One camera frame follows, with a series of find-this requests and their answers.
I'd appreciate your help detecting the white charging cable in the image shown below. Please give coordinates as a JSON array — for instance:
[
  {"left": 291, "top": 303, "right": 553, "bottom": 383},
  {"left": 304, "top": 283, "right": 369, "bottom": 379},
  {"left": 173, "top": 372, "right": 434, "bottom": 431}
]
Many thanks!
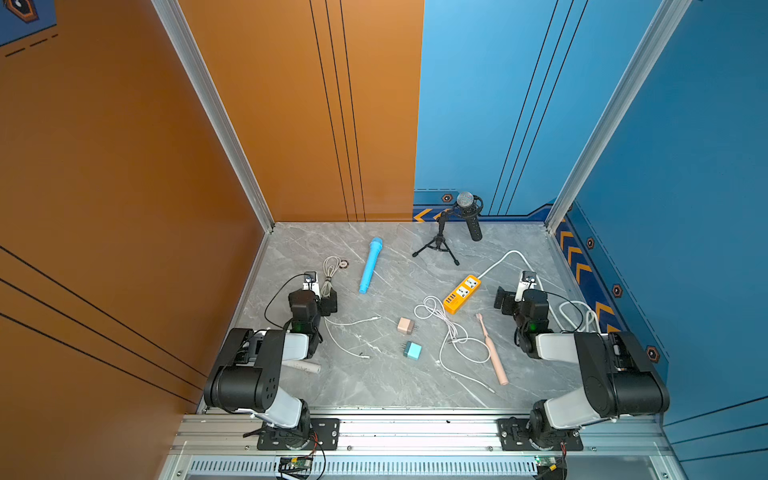
[{"left": 413, "top": 295, "right": 497, "bottom": 395}]

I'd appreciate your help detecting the pink electric toothbrush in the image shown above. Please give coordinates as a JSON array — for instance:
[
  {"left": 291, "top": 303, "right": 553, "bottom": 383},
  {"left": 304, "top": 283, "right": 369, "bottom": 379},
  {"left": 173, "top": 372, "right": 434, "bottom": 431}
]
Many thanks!
[{"left": 475, "top": 313, "right": 509, "bottom": 386}]

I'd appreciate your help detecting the orange power strip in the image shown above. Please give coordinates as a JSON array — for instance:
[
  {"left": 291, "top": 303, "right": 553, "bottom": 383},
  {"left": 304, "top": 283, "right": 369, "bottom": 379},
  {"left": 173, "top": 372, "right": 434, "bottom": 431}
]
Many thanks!
[{"left": 443, "top": 275, "right": 482, "bottom": 315}]

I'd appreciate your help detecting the teal charger cube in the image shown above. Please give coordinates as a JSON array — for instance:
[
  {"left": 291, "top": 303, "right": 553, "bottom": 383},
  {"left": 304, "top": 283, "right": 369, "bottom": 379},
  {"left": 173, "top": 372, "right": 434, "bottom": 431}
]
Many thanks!
[{"left": 403, "top": 341, "right": 422, "bottom": 360}]

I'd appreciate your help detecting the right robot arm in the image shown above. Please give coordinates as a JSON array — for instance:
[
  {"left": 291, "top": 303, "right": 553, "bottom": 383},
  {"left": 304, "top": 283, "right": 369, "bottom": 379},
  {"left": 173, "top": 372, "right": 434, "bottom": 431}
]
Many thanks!
[{"left": 494, "top": 288, "right": 670, "bottom": 450}]

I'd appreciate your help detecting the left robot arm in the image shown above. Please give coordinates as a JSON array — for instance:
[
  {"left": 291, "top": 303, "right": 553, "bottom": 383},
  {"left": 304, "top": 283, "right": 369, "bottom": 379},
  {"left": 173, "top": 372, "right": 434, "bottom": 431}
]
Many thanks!
[{"left": 203, "top": 290, "right": 337, "bottom": 450}]

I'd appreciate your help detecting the blue cylindrical device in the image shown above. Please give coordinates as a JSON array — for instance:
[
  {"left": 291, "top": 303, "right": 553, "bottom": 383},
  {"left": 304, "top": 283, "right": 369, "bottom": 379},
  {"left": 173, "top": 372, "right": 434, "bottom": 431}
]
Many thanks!
[{"left": 359, "top": 237, "right": 383, "bottom": 294}]

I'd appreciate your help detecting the pink charger cube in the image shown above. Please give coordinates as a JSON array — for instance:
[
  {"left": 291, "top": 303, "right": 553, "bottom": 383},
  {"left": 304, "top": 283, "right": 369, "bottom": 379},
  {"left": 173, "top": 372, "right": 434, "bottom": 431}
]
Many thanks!
[{"left": 397, "top": 317, "right": 415, "bottom": 335}]

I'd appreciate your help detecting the black tripod stand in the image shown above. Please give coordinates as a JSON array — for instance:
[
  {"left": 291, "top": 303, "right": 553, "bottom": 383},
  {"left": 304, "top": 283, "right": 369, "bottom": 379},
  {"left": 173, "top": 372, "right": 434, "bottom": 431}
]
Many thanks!
[{"left": 412, "top": 208, "right": 460, "bottom": 266}]

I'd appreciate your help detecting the black microphone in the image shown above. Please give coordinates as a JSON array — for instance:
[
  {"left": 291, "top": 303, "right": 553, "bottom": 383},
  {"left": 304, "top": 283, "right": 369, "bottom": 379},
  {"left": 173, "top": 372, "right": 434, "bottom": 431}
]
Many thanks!
[{"left": 456, "top": 192, "right": 483, "bottom": 242}]

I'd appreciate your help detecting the green circuit board right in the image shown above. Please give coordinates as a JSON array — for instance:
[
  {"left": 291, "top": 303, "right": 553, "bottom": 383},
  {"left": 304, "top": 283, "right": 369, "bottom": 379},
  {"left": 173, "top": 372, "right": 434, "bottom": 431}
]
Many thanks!
[{"left": 534, "top": 456, "right": 568, "bottom": 480}]

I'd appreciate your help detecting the green circuit board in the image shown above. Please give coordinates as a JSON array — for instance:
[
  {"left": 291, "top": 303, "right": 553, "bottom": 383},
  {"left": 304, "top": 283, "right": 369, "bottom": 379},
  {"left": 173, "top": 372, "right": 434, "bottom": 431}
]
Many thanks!
[
  {"left": 534, "top": 456, "right": 568, "bottom": 480},
  {"left": 276, "top": 456, "right": 314, "bottom": 479}
]

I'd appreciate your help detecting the green circuit board left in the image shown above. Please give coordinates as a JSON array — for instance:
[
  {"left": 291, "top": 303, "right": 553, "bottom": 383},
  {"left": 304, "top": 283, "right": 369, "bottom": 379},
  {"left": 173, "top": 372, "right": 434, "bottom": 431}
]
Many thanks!
[{"left": 276, "top": 456, "right": 314, "bottom": 479}]

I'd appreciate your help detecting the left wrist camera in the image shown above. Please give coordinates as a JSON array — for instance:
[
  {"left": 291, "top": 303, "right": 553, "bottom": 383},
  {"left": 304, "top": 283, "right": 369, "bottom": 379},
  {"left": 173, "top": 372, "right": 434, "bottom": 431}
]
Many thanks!
[{"left": 302, "top": 271, "right": 321, "bottom": 297}]

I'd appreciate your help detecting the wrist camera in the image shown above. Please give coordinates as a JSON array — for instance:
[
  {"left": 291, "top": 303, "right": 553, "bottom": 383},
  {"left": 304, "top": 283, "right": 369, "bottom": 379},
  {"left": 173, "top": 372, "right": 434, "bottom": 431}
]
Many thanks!
[
  {"left": 302, "top": 271, "right": 321, "bottom": 297},
  {"left": 516, "top": 270, "right": 539, "bottom": 299}
]

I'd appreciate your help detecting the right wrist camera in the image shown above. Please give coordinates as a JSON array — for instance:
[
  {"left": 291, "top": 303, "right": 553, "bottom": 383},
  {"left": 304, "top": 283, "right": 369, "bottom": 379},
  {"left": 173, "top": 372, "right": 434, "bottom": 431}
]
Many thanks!
[{"left": 516, "top": 270, "right": 539, "bottom": 299}]

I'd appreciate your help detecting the beige coiled cable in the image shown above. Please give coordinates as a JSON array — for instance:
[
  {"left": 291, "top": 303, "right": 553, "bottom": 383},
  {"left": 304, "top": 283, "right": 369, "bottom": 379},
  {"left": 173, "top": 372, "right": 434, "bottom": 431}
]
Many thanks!
[{"left": 320, "top": 255, "right": 350, "bottom": 298}]

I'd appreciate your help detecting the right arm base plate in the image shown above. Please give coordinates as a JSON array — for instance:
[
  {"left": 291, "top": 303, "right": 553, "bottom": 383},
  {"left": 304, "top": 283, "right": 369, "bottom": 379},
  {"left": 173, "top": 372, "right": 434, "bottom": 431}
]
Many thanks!
[{"left": 496, "top": 417, "right": 584, "bottom": 453}]

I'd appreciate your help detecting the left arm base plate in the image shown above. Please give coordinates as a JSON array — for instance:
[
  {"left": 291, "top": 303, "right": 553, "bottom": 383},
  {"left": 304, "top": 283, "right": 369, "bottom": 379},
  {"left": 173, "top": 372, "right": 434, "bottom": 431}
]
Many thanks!
[{"left": 257, "top": 417, "right": 341, "bottom": 451}]

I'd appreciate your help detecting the aluminium front rail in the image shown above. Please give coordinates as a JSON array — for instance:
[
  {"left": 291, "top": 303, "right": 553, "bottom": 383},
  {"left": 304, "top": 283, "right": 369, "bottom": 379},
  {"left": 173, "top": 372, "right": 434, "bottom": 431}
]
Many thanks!
[{"left": 159, "top": 409, "right": 686, "bottom": 479}]

